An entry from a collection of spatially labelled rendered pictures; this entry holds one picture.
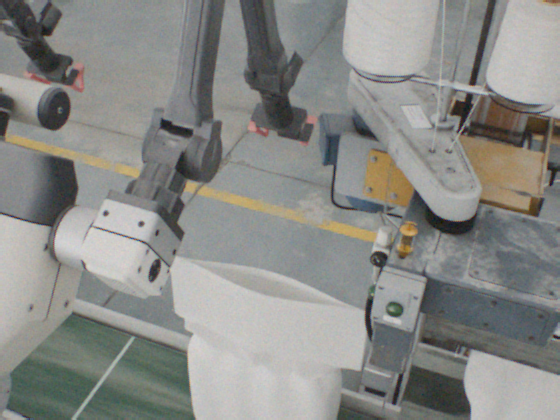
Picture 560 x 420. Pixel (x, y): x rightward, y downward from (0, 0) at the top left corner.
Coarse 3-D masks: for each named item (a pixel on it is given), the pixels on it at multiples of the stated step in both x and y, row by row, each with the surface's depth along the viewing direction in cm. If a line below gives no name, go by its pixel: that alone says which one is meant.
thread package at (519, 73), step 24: (528, 0) 110; (504, 24) 113; (528, 24) 108; (552, 24) 106; (504, 48) 113; (528, 48) 109; (552, 48) 108; (504, 72) 114; (528, 72) 111; (552, 72) 111; (504, 96) 116; (528, 96) 114; (552, 96) 114
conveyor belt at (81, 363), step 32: (64, 320) 225; (32, 352) 214; (64, 352) 215; (96, 352) 215; (128, 352) 216; (160, 352) 216; (32, 384) 205; (64, 384) 205; (96, 384) 206; (128, 384) 206; (160, 384) 207; (32, 416) 196; (64, 416) 197; (96, 416) 197; (128, 416) 197; (160, 416) 198; (192, 416) 198; (352, 416) 200
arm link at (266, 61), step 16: (240, 0) 112; (256, 0) 111; (272, 0) 115; (256, 16) 114; (272, 16) 117; (256, 32) 117; (272, 32) 119; (256, 48) 121; (272, 48) 121; (256, 64) 124; (272, 64) 123; (256, 80) 129; (272, 80) 127
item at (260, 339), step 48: (192, 288) 161; (240, 288) 151; (288, 288) 155; (192, 336) 168; (240, 336) 161; (288, 336) 155; (336, 336) 153; (192, 384) 174; (240, 384) 165; (288, 384) 160; (336, 384) 163
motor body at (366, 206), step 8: (352, 112) 150; (360, 120) 147; (360, 128) 149; (368, 128) 146; (352, 200) 161; (360, 200) 159; (360, 208) 161; (368, 208) 159; (376, 208) 159; (384, 208) 159; (392, 208) 161
